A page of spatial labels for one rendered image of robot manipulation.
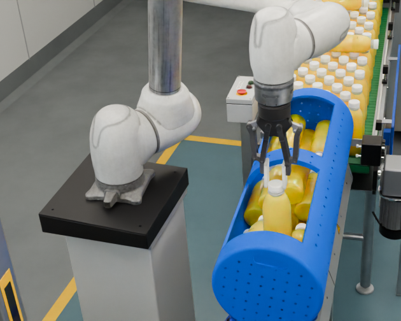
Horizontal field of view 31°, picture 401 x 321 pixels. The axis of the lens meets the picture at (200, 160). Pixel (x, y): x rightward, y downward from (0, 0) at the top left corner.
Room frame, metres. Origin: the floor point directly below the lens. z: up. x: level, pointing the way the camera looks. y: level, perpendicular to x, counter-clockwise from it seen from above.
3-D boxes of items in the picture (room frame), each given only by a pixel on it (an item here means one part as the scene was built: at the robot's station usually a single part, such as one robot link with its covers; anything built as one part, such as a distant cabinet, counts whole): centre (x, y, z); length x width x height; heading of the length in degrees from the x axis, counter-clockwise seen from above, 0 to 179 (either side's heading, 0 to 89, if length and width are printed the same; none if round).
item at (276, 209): (1.48, -0.18, 1.23); 0.07 x 0.07 x 0.19
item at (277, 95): (1.48, -0.18, 1.60); 0.09 x 0.09 x 0.06
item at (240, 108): (2.52, -0.19, 1.05); 0.20 x 0.10 x 0.10; 163
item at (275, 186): (1.48, -0.18, 1.33); 0.04 x 0.04 x 0.02
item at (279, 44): (1.49, -0.19, 1.71); 0.13 x 0.11 x 0.16; 130
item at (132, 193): (1.93, 0.26, 1.10); 0.22 x 0.18 x 0.06; 164
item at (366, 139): (2.22, -0.61, 0.95); 0.10 x 0.07 x 0.10; 73
